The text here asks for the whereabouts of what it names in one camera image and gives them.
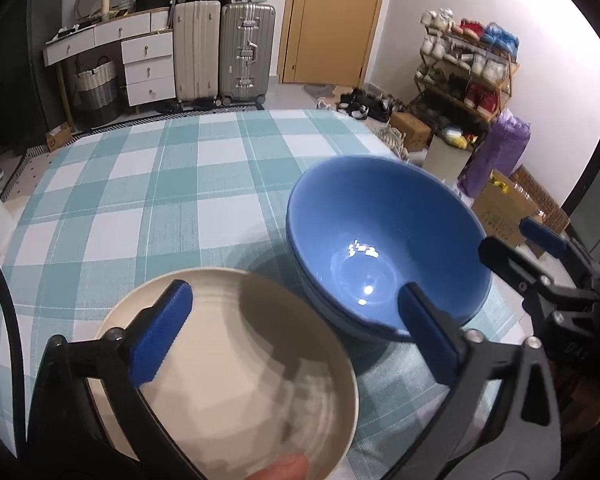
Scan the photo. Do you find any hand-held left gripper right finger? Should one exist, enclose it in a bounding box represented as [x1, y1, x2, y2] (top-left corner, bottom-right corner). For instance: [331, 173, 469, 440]
[382, 282, 563, 480]

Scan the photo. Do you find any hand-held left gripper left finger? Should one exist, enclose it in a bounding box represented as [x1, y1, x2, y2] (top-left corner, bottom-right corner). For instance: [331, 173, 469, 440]
[27, 279, 201, 480]

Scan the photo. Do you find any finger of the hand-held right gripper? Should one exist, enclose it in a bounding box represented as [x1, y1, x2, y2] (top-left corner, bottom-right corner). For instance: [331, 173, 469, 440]
[519, 217, 600, 291]
[479, 236, 600, 326]

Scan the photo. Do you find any cream plate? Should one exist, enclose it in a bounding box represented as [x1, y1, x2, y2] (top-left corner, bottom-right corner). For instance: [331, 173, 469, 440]
[92, 267, 359, 480]

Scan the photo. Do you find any blue bowl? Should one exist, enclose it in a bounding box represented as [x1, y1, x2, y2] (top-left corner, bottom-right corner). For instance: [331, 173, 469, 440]
[286, 155, 492, 336]
[287, 240, 416, 345]

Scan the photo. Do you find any person's left hand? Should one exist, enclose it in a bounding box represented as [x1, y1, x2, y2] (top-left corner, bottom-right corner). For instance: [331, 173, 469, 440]
[244, 452, 309, 480]

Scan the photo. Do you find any printed cardboard box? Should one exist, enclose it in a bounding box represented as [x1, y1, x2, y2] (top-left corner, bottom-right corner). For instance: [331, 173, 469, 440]
[471, 170, 543, 258]

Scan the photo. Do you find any purple plastic bag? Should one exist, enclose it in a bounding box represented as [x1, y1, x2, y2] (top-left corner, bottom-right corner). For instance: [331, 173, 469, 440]
[457, 110, 532, 198]

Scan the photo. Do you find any white trash bin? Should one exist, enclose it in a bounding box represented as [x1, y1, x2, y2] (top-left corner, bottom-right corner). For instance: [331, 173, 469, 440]
[422, 127, 476, 183]

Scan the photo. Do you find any teal checked tablecloth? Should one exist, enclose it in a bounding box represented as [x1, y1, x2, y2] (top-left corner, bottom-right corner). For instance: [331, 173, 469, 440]
[0, 109, 531, 480]

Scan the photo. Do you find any wooden shoe rack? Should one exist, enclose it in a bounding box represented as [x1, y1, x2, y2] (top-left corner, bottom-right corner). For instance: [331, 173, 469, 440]
[412, 25, 521, 133]

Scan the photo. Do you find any plain brown cardboard box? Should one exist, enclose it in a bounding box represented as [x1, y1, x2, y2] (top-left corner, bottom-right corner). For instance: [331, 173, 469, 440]
[389, 111, 433, 152]

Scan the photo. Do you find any pile of dark shoes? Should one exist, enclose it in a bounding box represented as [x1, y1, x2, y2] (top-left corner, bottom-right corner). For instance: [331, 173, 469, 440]
[335, 87, 406, 123]

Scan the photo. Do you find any woven laundry basket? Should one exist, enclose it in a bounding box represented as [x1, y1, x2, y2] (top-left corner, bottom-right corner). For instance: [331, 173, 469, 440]
[72, 57, 121, 121]

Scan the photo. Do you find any grey door mat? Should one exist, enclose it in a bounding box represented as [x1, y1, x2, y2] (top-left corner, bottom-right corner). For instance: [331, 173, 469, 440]
[302, 82, 346, 99]

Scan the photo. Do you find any white dressing table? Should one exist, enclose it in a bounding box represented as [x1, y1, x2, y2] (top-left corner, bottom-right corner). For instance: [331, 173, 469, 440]
[45, 7, 177, 108]

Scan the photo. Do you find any beige suitcase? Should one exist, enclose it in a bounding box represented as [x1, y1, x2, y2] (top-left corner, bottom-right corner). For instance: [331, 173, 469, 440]
[172, 0, 222, 111]

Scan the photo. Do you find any silver suitcase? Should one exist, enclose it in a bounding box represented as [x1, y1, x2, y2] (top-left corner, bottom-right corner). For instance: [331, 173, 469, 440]
[218, 2, 277, 108]

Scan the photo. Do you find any black refrigerator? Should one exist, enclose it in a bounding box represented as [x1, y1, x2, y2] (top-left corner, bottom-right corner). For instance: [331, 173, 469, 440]
[0, 0, 73, 171]

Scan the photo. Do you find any wooden door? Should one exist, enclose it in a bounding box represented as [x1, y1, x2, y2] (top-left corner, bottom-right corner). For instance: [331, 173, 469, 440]
[276, 0, 391, 88]

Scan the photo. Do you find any black cable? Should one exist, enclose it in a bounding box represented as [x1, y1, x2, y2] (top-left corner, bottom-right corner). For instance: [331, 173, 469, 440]
[0, 235, 28, 461]

